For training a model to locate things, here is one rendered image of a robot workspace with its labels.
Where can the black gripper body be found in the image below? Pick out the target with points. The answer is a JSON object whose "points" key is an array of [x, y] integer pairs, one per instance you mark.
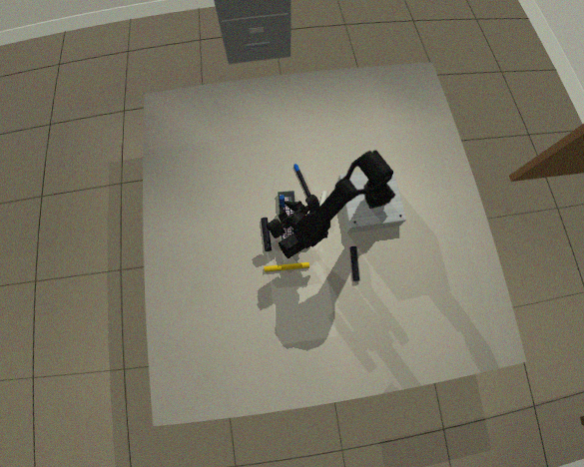
{"points": [[277, 229]]}

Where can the black cylinder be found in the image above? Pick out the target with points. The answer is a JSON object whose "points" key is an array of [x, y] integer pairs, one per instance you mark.
{"points": [[354, 263], [266, 234]]}

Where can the black stylus with blue tip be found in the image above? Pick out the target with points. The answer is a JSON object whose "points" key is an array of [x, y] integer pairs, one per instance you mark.
{"points": [[301, 180]]}

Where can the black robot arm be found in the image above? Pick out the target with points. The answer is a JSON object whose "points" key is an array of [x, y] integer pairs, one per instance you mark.
{"points": [[313, 227]]}

